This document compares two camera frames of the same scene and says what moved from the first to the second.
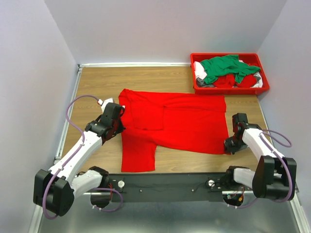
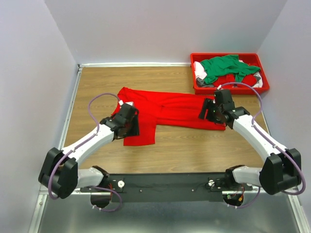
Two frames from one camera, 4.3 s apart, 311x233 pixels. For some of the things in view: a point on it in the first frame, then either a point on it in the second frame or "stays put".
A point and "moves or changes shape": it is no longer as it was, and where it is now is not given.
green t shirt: x=227 y=65 stays put
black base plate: x=168 y=187 stays put
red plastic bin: x=252 y=58 stays put
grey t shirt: x=200 y=83 stays put
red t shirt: x=190 y=123 moves or changes shape
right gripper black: x=229 y=147 to x=208 y=104
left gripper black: x=121 y=128 to x=135 y=131
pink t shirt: x=199 y=71 stays put
